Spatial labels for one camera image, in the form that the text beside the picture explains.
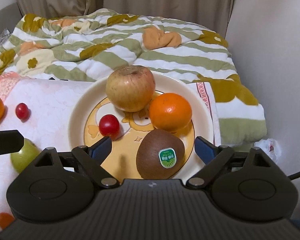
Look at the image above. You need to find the green striped floral quilt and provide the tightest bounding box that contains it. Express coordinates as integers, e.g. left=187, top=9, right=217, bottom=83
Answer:
left=0, top=9, right=267, bottom=145

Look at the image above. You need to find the brown kiwi with sticker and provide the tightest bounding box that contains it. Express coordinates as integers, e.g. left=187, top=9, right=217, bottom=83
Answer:
left=136, top=129, right=185, bottom=179

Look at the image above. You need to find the large green apple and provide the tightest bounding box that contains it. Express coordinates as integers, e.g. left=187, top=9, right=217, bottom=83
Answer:
left=10, top=138, right=41, bottom=173

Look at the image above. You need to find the pink floral towel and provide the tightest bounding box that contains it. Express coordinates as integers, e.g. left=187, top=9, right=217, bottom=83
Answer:
left=0, top=71, right=222, bottom=234

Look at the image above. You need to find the black cable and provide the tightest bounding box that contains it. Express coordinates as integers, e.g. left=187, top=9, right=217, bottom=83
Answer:
left=287, top=166, right=300, bottom=181

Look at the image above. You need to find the cream oval bowl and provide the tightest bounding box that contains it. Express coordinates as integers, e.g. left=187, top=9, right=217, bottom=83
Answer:
left=68, top=72, right=214, bottom=181

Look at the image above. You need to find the small red cherry tomato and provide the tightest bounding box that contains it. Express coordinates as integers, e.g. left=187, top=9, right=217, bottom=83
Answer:
left=15, top=103, right=30, bottom=121

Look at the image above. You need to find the small mandarin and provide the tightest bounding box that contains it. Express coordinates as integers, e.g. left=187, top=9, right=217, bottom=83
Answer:
left=0, top=212, right=15, bottom=229

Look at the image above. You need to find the crumpled white plastic bag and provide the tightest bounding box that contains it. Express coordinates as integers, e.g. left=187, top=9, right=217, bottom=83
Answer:
left=254, top=138, right=282, bottom=164

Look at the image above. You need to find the yellowish red apple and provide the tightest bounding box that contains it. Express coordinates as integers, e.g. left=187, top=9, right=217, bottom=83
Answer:
left=106, top=66, right=155, bottom=112

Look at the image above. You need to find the orange in bowl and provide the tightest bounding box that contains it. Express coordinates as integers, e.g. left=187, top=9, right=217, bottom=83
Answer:
left=149, top=93, right=192, bottom=133

